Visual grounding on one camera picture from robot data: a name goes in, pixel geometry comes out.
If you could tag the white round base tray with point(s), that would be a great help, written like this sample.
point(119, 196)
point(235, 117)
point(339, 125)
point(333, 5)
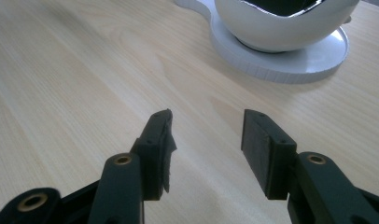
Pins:
point(290, 67)

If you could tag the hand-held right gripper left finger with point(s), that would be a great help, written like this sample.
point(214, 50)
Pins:
point(155, 158)

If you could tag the white egg-shaped bowl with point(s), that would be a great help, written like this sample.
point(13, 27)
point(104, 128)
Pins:
point(271, 28)

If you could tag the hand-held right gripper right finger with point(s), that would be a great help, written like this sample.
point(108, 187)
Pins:
point(267, 158)

